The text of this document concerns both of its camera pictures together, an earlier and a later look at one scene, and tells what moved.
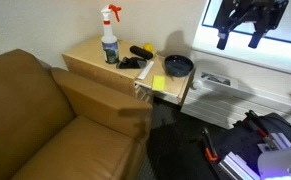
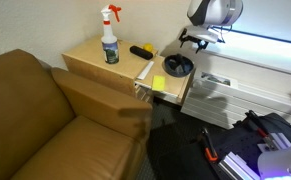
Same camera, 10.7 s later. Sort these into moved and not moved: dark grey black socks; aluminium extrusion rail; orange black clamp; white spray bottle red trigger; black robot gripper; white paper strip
Moved: black robot gripper; dark grey black socks
Not moved: orange black clamp; aluminium extrusion rail; white spray bottle red trigger; white paper strip
